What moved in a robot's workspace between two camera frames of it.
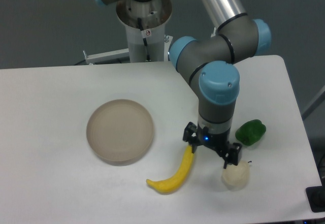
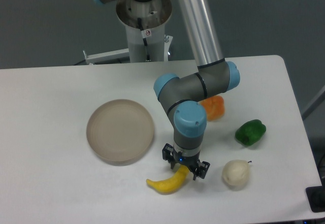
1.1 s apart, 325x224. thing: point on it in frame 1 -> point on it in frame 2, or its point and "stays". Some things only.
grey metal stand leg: [317, 101] stays
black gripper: [219, 141] -> [169, 154]
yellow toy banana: [173, 182] stays
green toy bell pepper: [250, 132] stays
